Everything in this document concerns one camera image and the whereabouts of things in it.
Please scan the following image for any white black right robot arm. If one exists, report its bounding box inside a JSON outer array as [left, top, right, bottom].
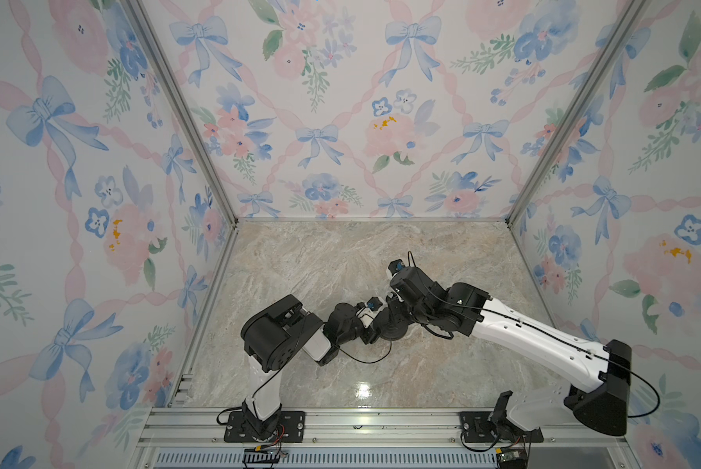
[[383, 260, 638, 440]]

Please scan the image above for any aluminium left corner post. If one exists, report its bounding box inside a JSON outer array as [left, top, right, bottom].
[[120, 0, 238, 230]]

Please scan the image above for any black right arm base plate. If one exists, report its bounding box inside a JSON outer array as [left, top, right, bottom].
[[458, 391, 544, 444]]

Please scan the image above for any black round microphone stand base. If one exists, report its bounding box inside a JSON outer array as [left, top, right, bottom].
[[376, 314, 410, 342]]

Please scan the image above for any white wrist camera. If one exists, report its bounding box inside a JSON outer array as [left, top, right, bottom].
[[388, 259, 413, 281], [356, 297, 385, 328]]

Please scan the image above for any aluminium mounting rail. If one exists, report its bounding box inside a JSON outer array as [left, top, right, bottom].
[[127, 406, 642, 469]]

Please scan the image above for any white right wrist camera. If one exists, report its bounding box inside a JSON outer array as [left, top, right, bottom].
[[388, 259, 413, 281]]

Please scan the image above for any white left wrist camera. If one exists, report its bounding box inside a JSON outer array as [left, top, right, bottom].
[[356, 297, 385, 328]]

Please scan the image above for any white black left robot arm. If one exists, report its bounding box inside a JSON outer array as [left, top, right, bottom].
[[241, 294, 389, 441]]

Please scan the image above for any aluminium right corner post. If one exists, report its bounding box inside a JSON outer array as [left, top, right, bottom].
[[506, 0, 649, 230]]

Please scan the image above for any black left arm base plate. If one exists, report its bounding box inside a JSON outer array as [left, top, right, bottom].
[[224, 410, 307, 444]]

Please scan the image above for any aluminium corner post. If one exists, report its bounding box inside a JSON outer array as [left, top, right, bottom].
[[506, 0, 649, 230], [120, 0, 238, 230]]

